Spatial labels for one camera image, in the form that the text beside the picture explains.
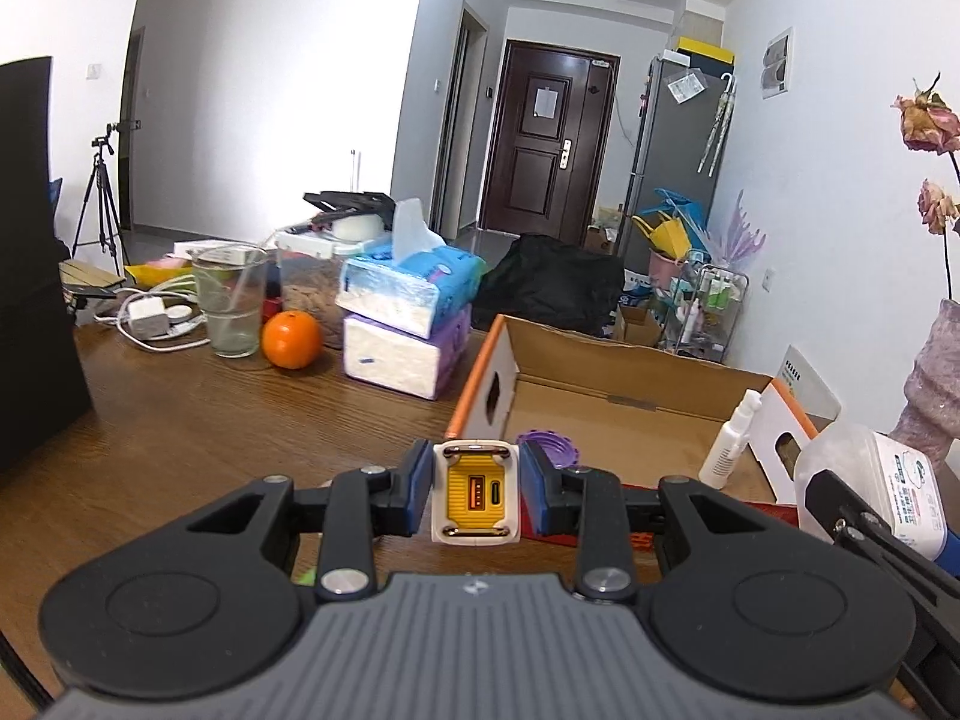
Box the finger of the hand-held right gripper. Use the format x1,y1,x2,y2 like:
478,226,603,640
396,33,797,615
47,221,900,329
804,469,960,620

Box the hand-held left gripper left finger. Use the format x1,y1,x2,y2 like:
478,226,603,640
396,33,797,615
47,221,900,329
186,441,436,602

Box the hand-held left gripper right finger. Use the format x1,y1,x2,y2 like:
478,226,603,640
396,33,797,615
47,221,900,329
519,441,781,605

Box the purple bottle cap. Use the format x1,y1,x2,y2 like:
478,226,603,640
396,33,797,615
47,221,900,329
516,429,580,470

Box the yellow white charger block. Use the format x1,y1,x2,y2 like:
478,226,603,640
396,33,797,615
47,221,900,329
431,439,522,547

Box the white plastic jar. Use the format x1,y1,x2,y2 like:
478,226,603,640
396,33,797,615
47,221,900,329
793,422,953,562

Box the red cardboard box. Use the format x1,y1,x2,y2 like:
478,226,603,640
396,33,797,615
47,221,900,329
446,313,841,548

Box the small white spray bottle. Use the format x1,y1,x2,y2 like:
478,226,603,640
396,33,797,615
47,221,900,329
699,390,764,490

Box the purple tissue pack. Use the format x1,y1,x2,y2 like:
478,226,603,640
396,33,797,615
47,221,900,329
343,305,472,400

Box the pink ceramic vase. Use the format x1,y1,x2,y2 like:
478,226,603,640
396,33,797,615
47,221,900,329
889,298,960,477

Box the orange fruit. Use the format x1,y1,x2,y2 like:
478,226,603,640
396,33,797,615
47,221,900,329
261,310,323,370

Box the small cardboard box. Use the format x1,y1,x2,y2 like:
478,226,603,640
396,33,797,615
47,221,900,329
611,304,661,346

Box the blue tissue pack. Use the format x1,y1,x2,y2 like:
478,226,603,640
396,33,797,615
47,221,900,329
335,199,487,340

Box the clear food container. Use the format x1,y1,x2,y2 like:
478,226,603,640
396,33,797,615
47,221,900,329
274,229,362,350

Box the clear glass cup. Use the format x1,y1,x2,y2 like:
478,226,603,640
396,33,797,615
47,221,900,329
191,246,269,359

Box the pink bucket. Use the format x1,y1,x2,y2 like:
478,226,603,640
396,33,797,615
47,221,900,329
649,247,691,290

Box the black white kitchen appliance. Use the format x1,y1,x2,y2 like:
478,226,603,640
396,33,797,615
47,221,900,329
302,190,396,241

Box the purple decorative plant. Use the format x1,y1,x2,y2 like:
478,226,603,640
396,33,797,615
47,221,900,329
701,189,767,263

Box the white power adapter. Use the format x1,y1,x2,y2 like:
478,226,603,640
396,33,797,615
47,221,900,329
127,298,170,337

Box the white flat box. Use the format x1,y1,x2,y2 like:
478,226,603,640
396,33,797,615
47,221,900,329
174,240,252,260

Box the dark brown door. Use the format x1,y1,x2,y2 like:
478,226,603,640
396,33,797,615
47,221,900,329
480,39,622,245

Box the yellow plastic bag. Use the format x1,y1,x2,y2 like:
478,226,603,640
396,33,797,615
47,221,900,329
124,259,196,287

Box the grey refrigerator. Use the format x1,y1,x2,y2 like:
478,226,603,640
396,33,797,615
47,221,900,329
619,52,736,271

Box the wooden slat stool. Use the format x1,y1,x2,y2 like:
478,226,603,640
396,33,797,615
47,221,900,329
58,259,127,312

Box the white hanging umbrella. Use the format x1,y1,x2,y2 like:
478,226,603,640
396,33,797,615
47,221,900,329
696,73,737,177

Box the dried pink roses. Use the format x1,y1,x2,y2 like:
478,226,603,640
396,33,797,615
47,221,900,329
891,73,960,301

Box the plastic sleeve on refrigerator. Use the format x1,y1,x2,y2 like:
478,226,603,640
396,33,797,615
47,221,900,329
667,69,707,104

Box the black tripod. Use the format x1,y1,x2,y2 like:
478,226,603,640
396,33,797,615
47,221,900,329
71,121,143,278

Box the black paper bag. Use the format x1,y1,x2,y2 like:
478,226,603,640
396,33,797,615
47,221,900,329
0,56,92,470

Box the yellow black box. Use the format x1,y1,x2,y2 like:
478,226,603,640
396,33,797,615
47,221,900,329
675,36,734,67

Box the wire rack with bottles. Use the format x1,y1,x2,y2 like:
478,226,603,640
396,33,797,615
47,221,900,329
664,262,749,357

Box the white cable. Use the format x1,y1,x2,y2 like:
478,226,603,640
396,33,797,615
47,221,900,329
94,274,212,352

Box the white wall panel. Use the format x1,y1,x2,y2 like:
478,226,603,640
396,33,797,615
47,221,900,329
760,26,794,100

